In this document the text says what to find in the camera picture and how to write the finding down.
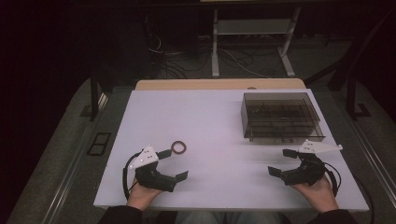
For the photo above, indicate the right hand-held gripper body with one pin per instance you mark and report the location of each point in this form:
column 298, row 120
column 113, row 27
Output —
column 306, row 171

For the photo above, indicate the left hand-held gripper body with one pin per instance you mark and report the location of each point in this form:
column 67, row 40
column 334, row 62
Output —
column 149, row 177

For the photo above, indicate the dark transparent drawer box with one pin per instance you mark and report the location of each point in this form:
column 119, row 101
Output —
column 280, row 116

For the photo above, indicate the person's left hand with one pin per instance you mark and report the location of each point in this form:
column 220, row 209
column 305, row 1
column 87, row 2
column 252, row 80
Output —
column 140, row 196

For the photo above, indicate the person's right hand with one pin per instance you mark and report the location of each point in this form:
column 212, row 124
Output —
column 317, row 194

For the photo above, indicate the white metal stand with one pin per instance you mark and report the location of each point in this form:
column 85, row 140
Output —
column 253, row 26

